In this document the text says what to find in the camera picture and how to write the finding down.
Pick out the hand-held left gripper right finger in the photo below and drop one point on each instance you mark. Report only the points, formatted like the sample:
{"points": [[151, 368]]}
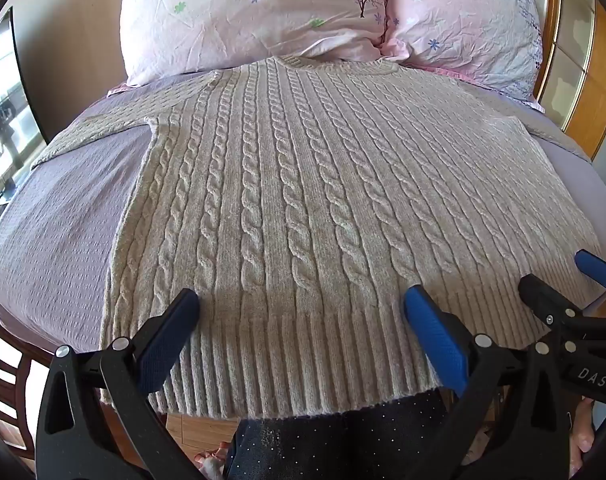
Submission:
{"points": [[433, 330]]}

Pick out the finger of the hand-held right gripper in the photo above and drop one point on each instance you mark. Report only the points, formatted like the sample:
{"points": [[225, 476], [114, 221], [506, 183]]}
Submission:
{"points": [[597, 267], [545, 296]]}

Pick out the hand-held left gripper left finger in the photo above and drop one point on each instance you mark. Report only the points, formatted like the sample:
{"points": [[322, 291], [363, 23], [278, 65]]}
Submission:
{"points": [[164, 352]]}

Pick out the person's right hand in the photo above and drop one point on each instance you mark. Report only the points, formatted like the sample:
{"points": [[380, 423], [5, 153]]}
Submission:
{"points": [[583, 435]]}

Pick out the person's foot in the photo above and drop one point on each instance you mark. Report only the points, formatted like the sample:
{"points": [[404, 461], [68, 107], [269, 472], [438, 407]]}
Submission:
{"points": [[210, 462]]}

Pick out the person's dark speckled pants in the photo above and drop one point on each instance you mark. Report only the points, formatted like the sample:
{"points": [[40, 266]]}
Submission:
{"points": [[333, 445]]}

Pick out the dark wooden chair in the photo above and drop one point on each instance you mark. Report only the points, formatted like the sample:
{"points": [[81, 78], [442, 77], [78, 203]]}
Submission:
{"points": [[8, 375]]}

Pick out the wooden headboard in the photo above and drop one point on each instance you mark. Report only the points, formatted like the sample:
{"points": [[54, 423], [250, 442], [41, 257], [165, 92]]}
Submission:
{"points": [[578, 50]]}

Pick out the pink flower-print pillow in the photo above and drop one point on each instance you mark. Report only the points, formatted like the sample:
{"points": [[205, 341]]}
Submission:
{"points": [[463, 20]]}

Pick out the window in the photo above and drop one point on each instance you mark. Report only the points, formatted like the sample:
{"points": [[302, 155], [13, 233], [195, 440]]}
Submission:
{"points": [[8, 110]]}

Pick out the pink tree-print pillow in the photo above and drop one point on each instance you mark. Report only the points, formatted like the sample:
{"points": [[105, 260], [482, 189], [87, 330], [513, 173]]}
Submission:
{"points": [[243, 15]]}

